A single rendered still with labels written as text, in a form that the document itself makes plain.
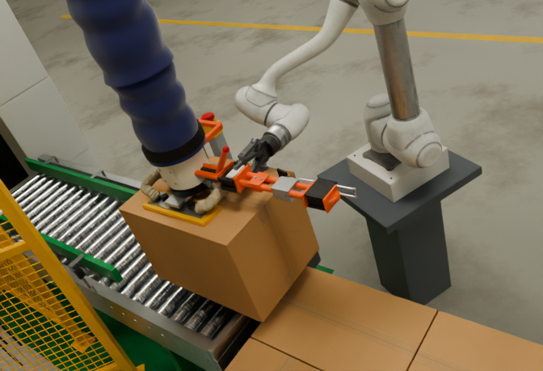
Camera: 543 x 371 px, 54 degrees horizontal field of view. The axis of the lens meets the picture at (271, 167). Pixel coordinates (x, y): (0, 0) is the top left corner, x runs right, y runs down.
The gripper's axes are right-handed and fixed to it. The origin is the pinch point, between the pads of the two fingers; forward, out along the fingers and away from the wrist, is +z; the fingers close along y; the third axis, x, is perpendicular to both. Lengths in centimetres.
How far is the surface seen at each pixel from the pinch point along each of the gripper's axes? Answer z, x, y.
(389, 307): -14, -39, 66
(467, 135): -200, 2, 120
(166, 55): -4.3, 16.4, -42.3
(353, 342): 5, -34, 66
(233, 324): 21, 9, 59
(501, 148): -190, -23, 120
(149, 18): -4, 16, -55
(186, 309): 21, 40, 66
